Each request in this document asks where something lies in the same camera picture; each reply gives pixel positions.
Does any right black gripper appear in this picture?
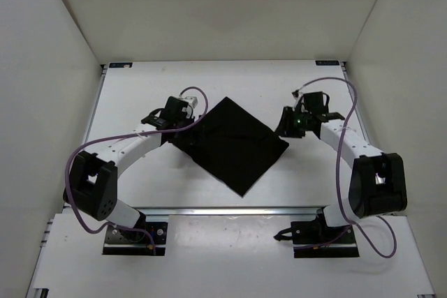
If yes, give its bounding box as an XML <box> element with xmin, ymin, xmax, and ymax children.
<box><xmin>274</xmin><ymin>107</ymin><xmax>310</xmax><ymax>139</ymax></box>

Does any black skirt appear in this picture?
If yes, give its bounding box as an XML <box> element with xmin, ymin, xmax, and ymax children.
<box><xmin>169</xmin><ymin>97</ymin><xmax>289</xmax><ymax>197</ymax></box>

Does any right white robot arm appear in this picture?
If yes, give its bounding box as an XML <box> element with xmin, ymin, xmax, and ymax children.
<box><xmin>275</xmin><ymin>91</ymin><xmax>407</xmax><ymax>248</ymax></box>

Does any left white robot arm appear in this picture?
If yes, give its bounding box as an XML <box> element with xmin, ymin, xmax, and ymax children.
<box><xmin>64</xmin><ymin>94</ymin><xmax>199</xmax><ymax>244</ymax></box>

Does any left blue corner label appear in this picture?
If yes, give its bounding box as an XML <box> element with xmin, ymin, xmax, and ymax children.
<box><xmin>108</xmin><ymin>62</ymin><xmax>133</xmax><ymax>68</ymax></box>

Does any blue corner label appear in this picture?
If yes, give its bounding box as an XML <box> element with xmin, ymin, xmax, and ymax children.
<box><xmin>315</xmin><ymin>60</ymin><xmax>340</xmax><ymax>66</ymax></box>
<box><xmin>108</xmin><ymin>62</ymin><xmax>133</xmax><ymax>68</ymax></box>

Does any right blue corner label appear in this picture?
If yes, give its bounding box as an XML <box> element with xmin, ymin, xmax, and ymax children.
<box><xmin>315</xmin><ymin>60</ymin><xmax>340</xmax><ymax>66</ymax></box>

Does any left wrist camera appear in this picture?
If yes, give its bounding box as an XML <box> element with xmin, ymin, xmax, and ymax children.
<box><xmin>182</xmin><ymin>96</ymin><xmax>198</xmax><ymax>110</ymax></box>

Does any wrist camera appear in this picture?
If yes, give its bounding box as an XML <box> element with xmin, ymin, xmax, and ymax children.
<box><xmin>291</xmin><ymin>89</ymin><xmax>304</xmax><ymax>105</ymax></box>
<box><xmin>182</xmin><ymin>96</ymin><xmax>198</xmax><ymax>110</ymax></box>

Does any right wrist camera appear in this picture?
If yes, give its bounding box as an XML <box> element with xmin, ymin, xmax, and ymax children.
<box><xmin>291</xmin><ymin>89</ymin><xmax>304</xmax><ymax>105</ymax></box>

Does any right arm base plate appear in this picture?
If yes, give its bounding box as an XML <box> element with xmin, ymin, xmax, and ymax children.
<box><xmin>291</xmin><ymin>220</ymin><xmax>360</xmax><ymax>259</ymax></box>

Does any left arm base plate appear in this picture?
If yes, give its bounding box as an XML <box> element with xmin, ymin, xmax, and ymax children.
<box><xmin>103</xmin><ymin>221</ymin><xmax>168</xmax><ymax>256</ymax></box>

